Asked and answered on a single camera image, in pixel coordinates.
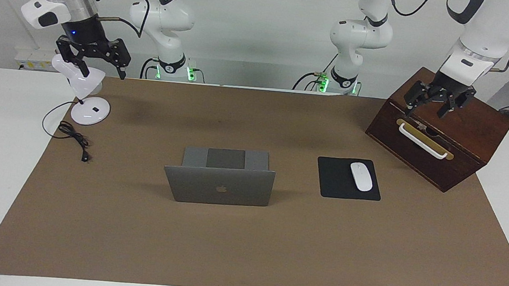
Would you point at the dark brown wooden box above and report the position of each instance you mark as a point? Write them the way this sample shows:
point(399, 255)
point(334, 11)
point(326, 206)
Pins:
point(476, 135)

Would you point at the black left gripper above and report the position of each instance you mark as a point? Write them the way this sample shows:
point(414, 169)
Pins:
point(453, 86)

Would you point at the silver grey laptop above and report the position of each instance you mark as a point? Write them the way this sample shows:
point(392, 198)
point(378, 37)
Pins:
point(218, 188)

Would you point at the white power strip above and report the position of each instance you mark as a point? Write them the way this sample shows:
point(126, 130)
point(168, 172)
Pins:
point(31, 60)

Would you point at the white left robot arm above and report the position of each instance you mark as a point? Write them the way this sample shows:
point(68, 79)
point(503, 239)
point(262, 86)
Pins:
point(486, 25)

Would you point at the black mouse pad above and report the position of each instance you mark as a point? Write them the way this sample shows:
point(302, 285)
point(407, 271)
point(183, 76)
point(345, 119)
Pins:
point(334, 182)

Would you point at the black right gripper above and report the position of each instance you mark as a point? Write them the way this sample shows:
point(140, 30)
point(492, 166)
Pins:
point(82, 33)

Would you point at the white desk lamp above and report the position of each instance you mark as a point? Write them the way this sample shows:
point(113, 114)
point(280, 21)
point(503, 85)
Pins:
point(89, 112)

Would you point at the white computer mouse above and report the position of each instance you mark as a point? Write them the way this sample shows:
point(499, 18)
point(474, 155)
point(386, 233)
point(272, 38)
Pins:
point(361, 176)

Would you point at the brown table mat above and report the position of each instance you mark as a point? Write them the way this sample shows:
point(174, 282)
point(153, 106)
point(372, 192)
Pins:
point(226, 251)

